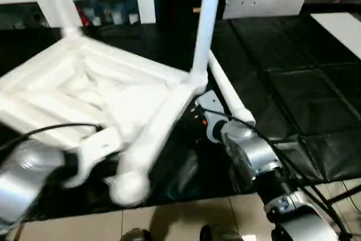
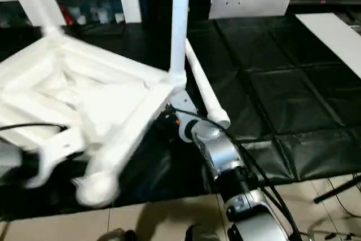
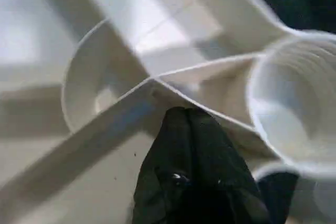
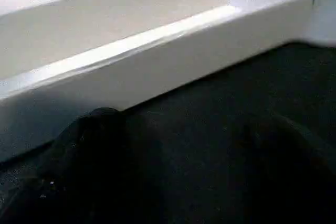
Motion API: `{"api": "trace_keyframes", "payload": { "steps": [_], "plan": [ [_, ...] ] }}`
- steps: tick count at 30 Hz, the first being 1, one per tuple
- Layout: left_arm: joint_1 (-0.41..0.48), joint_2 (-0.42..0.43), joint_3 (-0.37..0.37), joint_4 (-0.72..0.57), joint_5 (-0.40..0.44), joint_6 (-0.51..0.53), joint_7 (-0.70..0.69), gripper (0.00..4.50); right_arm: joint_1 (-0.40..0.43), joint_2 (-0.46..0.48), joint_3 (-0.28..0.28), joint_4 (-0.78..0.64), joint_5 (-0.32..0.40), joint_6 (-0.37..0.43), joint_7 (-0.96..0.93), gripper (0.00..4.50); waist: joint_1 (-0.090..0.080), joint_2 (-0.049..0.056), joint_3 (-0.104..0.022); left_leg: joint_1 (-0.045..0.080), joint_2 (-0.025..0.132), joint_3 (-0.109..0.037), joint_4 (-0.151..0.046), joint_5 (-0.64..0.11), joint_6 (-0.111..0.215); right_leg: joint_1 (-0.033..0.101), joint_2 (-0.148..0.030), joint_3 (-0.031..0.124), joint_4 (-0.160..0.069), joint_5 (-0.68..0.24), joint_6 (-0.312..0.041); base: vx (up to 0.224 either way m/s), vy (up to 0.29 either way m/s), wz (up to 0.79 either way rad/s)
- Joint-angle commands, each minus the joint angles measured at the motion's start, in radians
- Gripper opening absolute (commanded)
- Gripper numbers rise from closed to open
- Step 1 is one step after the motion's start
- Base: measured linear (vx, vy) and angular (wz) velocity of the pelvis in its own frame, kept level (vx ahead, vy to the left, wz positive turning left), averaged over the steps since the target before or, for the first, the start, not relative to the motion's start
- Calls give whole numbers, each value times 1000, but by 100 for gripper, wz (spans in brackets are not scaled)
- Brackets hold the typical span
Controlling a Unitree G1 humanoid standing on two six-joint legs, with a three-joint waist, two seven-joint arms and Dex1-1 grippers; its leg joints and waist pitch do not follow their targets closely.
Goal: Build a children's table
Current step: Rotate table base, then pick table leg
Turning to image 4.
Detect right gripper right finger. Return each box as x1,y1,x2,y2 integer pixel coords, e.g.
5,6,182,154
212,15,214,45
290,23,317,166
243,113,336,224

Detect black work mat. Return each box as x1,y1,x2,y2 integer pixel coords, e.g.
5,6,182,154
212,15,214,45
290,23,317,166
0,39,336,224

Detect white plastic table top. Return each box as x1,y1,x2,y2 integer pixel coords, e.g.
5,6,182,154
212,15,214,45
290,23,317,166
0,0,336,163

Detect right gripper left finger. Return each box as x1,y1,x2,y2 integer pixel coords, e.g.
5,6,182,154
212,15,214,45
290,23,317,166
0,107,127,224

